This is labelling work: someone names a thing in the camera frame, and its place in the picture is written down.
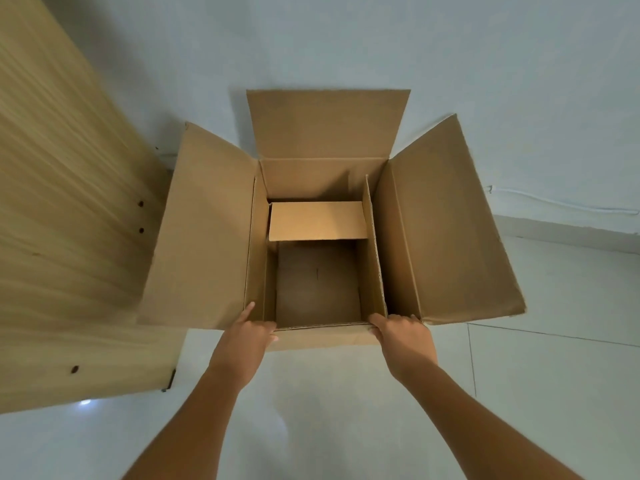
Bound thin white wall cable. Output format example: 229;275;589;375
486;185;640;216

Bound person's left forearm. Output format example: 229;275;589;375
121;366;251;480

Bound person's left hand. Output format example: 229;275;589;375
209;302;280;392

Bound large cardboard box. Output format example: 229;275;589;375
137;89;527;352

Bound person's right forearm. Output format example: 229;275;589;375
395;364;584;480

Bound light wooden cabinet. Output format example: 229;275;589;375
0;0;189;415

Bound person's right hand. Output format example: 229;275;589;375
368;314;440;386

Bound smaller inner cardboard box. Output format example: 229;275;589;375
244;175;389;330

